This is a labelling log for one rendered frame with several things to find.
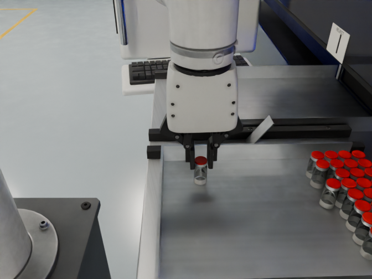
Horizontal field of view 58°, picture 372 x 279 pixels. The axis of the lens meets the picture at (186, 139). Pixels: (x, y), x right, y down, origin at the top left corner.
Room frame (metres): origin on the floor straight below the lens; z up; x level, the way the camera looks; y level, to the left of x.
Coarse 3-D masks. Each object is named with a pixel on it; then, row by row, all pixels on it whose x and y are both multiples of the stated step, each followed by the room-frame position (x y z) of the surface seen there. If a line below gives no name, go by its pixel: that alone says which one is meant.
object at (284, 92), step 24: (240, 72) 0.82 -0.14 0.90; (264, 72) 0.82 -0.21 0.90; (288, 72) 0.82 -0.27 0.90; (312, 72) 0.83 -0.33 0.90; (240, 96) 0.72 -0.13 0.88; (264, 96) 0.72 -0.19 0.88; (288, 96) 0.72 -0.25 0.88; (312, 96) 0.72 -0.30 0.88; (336, 96) 0.72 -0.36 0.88; (240, 120) 0.56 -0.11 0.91; (288, 120) 0.57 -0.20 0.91; (312, 120) 0.57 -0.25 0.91; (336, 120) 0.57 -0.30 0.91; (360, 120) 0.57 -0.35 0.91
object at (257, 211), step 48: (240, 144) 0.48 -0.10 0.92; (288, 144) 0.48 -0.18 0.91; (336, 144) 0.48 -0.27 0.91; (192, 192) 0.39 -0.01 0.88; (240, 192) 0.39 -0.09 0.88; (288, 192) 0.39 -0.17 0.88; (192, 240) 0.30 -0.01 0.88; (240, 240) 0.30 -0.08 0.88; (288, 240) 0.30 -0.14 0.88; (336, 240) 0.30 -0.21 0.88
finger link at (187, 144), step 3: (186, 135) 0.41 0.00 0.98; (189, 135) 0.41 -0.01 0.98; (183, 138) 0.41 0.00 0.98; (186, 138) 0.41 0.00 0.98; (189, 138) 0.41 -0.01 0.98; (183, 141) 0.41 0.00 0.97; (186, 141) 0.41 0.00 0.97; (189, 141) 0.41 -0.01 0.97; (183, 144) 0.41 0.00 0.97; (186, 144) 0.41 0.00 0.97; (189, 144) 0.41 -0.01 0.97; (186, 147) 0.41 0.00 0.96; (189, 147) 0.41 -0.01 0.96
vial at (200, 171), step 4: (196, 164) 0.41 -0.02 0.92; (204, 164) 0.41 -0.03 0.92; (196, 168) 0.41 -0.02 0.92; (200, 168) 0.41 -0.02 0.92; (204, 168) 0.41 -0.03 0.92; (196, 172) 0.41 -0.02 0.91; (200, 172) 0.41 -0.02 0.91; (204, 172) 0.41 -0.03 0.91; (196, 176) 0.41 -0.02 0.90; (200, 176) 0.41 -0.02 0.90; (204, 176) 0.41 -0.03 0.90; (196, 180) 0.41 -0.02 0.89; (200, 180) 0.41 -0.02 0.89; (204, 180) 0.41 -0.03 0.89; (200, 184) 0.41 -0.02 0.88
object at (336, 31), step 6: (336, 30) 0.72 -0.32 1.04; (342, 30) 0.69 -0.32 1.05; (330, 36) 0.74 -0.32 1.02; (336, 36) 0.71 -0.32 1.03; (342, 36) 0.69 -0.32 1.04; (348, 36) 0.66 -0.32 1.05; (330, 42) 0.73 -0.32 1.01; (336, 42) 0.70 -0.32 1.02; (342, 42) 0.68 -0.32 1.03; (330, 48) 0.72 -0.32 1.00; (336, 48) 0.70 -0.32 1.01; (342, 48) 0.67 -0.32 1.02; (336, 54) 0.69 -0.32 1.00; (342, 54) 0.67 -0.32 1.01; (342, 60) 0.66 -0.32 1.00
